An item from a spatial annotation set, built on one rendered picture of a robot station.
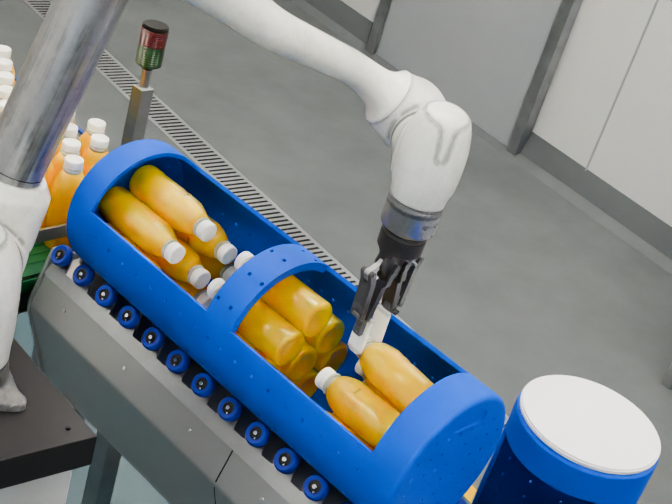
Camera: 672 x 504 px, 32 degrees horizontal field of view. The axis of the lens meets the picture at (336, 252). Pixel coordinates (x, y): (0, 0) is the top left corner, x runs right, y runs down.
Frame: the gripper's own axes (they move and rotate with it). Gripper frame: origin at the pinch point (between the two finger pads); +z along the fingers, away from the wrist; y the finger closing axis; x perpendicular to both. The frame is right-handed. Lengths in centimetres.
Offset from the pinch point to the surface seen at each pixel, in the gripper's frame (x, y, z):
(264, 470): 2.6, -12.3, 28.6
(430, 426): -22.0, -9.1, -0.1
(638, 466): -38, 41, 17
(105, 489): 57, 5, 89
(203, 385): 21.8, -11.5, 24.6
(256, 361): 9.5, -14.5, 8.8
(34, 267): 74, -12, 33
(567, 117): 160, 354, 95
